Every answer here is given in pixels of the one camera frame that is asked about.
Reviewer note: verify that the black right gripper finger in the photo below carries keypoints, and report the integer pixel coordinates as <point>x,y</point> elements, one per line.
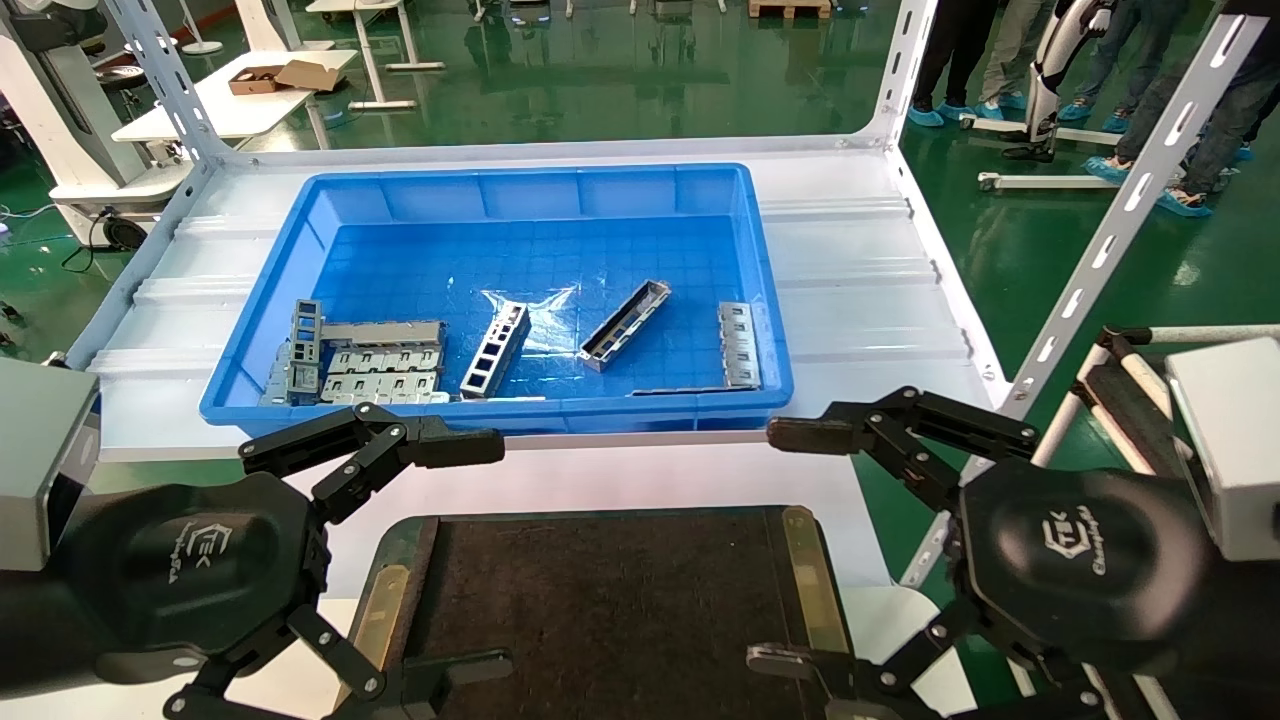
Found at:
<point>810,435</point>
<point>905,670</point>

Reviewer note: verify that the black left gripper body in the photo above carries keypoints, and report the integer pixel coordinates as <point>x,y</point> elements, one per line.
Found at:
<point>180,570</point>

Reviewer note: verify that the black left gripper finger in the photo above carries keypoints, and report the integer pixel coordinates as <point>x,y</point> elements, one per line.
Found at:
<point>440,447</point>
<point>340,660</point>

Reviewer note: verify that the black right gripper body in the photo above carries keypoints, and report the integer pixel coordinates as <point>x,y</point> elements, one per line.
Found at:
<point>1080,570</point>

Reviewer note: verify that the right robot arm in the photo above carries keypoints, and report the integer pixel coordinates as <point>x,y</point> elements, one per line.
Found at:
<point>1250,640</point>

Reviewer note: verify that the flat slotted metal plate part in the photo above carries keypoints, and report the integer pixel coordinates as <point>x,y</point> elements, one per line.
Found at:
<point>385,388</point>
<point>385,361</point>

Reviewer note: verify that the grey metal ladder-shaped part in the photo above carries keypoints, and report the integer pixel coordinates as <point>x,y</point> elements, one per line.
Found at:
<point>495,350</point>

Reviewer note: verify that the grey metal part with windows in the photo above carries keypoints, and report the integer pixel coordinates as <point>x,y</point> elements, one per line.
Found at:
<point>740,345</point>

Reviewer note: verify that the long grey metal channel part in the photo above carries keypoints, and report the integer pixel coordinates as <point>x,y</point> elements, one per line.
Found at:
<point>385,331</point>

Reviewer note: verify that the black container tray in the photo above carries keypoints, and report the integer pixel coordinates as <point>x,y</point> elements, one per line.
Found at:
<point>600,600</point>

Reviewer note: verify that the white metal shelf rack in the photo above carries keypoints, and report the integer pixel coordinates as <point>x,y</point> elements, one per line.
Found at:
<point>860,300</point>

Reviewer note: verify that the black foam pad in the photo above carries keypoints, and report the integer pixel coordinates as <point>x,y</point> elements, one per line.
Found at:
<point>1130,410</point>

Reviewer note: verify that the blue plastic bin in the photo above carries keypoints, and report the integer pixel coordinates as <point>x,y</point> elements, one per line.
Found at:
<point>560,250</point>

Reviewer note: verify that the black caster wheel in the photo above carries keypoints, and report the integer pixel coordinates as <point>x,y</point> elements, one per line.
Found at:
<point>125,232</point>

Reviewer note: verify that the white work table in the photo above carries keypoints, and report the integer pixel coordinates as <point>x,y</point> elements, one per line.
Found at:
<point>230,110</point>

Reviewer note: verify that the open cardboard box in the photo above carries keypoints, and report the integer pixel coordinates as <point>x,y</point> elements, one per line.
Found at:
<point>300,75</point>

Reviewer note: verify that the white table with metal legs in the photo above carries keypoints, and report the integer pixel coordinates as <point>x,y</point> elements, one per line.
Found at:
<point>375,50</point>

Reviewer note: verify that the person in black trousers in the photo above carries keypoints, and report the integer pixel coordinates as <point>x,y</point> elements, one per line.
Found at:
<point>950,50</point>

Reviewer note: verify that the wooden pallet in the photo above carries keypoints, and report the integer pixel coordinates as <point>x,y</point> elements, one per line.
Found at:
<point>790,8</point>

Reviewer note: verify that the white and black robot leg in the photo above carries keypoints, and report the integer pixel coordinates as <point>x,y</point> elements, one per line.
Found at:
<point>1050,70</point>

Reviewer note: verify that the person in dark grey trousers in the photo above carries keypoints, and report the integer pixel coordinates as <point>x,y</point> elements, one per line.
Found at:
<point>1225,130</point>

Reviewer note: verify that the person in blue jeans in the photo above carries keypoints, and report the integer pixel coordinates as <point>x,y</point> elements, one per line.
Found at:
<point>1125,50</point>

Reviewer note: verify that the light grey metal bracket part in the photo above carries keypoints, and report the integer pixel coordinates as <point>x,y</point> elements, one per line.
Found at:
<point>277,380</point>

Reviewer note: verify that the dark grey metal frame part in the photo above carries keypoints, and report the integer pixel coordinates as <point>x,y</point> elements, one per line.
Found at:
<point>305,330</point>

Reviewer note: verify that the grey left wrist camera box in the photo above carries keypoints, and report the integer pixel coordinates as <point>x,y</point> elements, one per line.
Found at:
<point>40,450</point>

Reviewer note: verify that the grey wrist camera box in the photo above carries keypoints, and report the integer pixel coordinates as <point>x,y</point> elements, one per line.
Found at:
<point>40,450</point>
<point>1235,450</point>

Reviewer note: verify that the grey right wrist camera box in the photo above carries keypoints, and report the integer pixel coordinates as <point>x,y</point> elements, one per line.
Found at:
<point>1235,450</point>

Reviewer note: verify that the white tube cart frame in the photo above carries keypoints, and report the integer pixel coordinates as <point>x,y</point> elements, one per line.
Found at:
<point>1210,333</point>

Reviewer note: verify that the white floor stand frame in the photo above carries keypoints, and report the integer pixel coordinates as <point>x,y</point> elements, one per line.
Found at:
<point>1040,181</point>

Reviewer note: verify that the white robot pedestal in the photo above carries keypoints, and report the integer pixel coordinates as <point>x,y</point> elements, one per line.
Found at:
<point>60,120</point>

